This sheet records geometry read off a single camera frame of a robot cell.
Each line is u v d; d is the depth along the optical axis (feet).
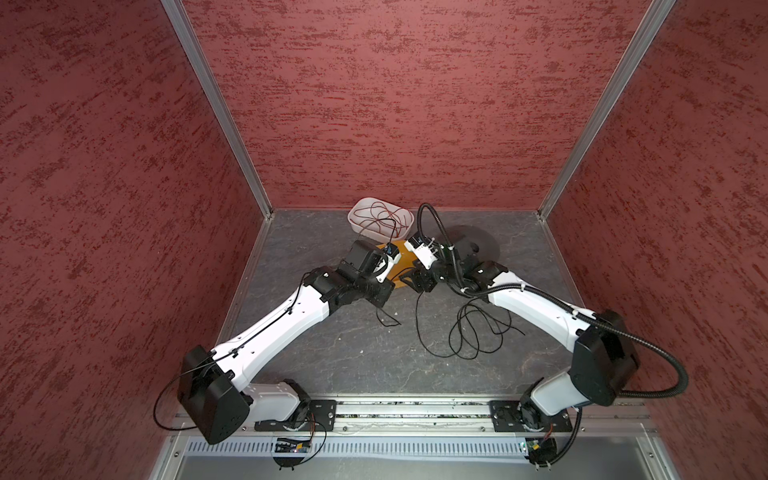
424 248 2.33
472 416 2.48
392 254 2.23
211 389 1.25
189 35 2.43
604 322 1.47
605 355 1.42
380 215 3.85
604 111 2.94
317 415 2.43
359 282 1.87
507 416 2.43
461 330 2.94
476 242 3.42
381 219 3.86
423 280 2.38
